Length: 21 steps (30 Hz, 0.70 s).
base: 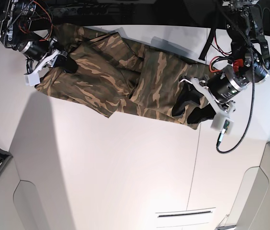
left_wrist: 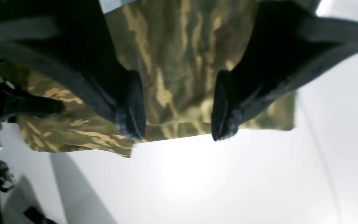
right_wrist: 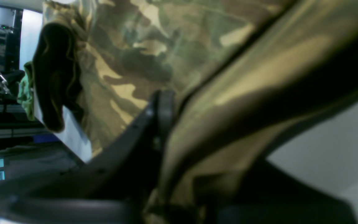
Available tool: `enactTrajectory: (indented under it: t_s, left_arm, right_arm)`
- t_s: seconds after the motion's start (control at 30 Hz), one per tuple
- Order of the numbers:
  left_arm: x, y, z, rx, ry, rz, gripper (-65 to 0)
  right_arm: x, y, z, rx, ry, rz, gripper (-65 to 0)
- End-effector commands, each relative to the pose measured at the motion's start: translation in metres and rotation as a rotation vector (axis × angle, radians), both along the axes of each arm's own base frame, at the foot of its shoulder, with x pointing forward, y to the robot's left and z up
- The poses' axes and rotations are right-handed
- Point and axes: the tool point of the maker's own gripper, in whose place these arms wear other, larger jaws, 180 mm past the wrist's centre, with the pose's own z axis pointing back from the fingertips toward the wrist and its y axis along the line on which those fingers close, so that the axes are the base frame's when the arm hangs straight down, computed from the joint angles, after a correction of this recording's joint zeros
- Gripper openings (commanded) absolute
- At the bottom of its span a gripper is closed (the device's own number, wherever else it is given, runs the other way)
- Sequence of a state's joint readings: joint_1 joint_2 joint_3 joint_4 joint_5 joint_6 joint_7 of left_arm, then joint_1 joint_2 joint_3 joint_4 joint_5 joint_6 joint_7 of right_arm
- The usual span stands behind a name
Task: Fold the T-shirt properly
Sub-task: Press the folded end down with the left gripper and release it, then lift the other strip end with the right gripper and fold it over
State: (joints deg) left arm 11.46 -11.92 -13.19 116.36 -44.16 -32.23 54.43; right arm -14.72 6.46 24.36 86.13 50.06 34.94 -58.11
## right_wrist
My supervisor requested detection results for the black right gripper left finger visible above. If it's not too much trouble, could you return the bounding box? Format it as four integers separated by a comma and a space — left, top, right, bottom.
0, 90, 175, 224

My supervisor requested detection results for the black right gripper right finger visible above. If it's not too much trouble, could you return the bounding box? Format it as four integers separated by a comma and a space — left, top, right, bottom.
195, 161, 358, 224

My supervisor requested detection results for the camouflage T-shirt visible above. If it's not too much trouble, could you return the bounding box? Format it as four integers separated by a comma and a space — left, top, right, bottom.
31, 0, 358, 224

